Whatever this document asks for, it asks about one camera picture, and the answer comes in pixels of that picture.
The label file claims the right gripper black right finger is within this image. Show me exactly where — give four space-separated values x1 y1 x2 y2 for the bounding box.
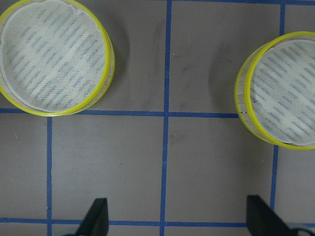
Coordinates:
246 195 300 236

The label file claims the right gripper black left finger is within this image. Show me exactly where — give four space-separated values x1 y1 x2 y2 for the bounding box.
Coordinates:
75 198 109 236

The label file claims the yellow steamer basket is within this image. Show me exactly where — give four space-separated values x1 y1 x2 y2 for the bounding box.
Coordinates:
234 31 315 150
0 0 115 117

